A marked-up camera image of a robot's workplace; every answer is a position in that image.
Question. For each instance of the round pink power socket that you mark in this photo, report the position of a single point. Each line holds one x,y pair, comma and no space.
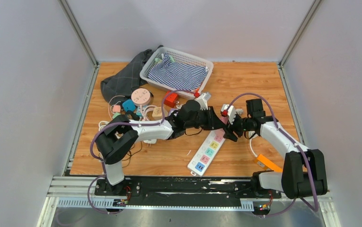
141,97

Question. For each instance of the white plastic basket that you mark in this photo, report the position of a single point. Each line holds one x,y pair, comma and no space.
180,57

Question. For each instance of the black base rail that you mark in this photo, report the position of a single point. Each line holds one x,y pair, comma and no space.
188,191

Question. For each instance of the light pink cube plug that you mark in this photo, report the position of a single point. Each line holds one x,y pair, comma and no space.
225,119

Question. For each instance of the dark grey checked cloth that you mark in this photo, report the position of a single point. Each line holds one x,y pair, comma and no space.
123,83

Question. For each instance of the red cube plug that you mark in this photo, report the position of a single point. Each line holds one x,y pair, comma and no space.
171,99

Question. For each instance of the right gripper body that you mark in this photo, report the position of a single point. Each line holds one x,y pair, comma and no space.
241,125

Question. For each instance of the small green plug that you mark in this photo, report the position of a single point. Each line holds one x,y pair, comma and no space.
115,115

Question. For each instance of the white cube plug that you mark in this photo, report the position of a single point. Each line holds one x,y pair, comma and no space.
150,142

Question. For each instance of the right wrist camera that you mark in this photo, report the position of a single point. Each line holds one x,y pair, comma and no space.
228,111

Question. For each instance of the blue striped cloth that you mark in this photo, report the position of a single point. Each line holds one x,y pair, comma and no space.
167,71

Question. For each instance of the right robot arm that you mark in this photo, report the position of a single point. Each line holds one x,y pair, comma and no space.
304,172

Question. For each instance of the small pink plug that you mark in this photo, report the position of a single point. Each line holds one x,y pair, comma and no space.
116,108

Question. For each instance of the blue cube plug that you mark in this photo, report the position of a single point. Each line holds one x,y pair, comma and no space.
128,105

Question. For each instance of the white long power strip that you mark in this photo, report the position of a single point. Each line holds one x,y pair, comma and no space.
206,153

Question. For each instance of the orange power strip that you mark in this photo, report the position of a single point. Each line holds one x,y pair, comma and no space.
267,164

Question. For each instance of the dark green dragon cube plug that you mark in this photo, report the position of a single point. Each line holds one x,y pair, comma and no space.
132,115

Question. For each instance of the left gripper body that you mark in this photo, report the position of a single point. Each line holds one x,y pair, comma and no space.
206,118

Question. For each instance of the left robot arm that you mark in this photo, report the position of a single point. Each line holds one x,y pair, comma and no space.
116,139

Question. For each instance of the beige cube plug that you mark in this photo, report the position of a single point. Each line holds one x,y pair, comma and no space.
158,113

